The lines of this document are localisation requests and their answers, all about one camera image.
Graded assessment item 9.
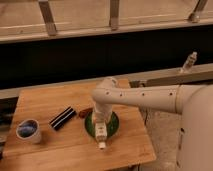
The metal window bracket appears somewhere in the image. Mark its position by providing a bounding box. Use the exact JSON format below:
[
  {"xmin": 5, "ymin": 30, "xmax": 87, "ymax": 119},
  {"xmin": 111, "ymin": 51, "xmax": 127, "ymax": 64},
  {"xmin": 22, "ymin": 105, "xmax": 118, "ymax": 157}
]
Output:
[
  {"xmin": 109, "ymin": 0, "xmax": 119, "ymax": 30},
  {"xmin": 188, "ymin": 0, "xmax": 208, "ymax": 23},
  {"xmin": 38, "ymin": 0, "xmax": 57, "ymax": 36}
]

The right metal window bracket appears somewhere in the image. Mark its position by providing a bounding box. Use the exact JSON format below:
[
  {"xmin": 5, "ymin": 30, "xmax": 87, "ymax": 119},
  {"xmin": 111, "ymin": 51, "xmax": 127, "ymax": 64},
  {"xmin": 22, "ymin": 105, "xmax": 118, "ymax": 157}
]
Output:
[{"xmin": 188, "ymin": 0, "xmax": 208, "ymax": 23}]

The black striped rectangular box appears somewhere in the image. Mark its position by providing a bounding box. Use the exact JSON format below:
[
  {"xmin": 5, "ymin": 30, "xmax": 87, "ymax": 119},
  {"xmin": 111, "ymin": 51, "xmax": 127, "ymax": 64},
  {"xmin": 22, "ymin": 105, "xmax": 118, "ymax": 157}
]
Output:
[{"xmin": 49, "ymin": 106, "xmax": 77, "ymax": 131}]

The left metal window bracket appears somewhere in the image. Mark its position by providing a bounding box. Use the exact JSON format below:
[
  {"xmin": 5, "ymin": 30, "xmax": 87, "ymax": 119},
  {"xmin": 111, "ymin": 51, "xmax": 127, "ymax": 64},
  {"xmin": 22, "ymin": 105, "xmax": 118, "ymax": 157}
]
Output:
[{"xmin": 38, "ymin": 0, "xmax": 57, "ymax": 36}]

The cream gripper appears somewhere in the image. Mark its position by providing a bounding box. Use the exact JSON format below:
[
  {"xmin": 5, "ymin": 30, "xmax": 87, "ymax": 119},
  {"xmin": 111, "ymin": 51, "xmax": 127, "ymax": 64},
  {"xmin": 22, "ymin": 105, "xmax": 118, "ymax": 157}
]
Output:
[{"xmin": 92, "ymin": 103, "xmax": 112, "ymax": 124}]

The middle metal window bracket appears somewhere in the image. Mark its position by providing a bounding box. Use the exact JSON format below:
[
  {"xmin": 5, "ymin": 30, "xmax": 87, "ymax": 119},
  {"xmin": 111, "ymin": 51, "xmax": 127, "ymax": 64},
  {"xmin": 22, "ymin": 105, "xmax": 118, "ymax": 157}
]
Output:
[{"xmin": 109, "ymin": 0, "xmax": 119, "ymax": 30}]

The white blue ceramic cup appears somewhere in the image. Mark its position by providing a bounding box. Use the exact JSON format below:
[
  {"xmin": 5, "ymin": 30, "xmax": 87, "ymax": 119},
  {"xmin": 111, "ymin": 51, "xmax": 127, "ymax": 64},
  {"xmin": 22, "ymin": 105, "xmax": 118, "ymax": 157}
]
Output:
[{"xmin": 16, "ymin": 119, "xmax": 42, "ymax": 144}]

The green ceramic bowl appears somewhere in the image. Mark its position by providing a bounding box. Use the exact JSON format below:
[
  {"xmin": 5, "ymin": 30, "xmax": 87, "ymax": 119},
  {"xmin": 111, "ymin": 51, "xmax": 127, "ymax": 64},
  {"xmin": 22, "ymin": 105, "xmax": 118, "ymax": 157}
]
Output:
[{"xmin": 84, "ymin": 112, "xmax": 119, "ymax": 138}]

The small red brown object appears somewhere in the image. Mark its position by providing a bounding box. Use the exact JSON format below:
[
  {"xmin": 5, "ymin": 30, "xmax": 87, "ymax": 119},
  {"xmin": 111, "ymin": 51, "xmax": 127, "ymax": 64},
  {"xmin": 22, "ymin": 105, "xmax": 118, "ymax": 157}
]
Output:
[{"xmin": 78, "ymin": 107, "xmax": 93, "ymax": 118}]

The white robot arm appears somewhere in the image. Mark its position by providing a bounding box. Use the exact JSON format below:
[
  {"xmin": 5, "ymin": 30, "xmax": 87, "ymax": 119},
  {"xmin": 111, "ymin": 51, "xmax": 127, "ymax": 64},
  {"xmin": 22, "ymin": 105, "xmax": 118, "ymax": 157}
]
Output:
[{"xmin": 92, "ymin": 77, "xmax": 213, "ymax": 171}]

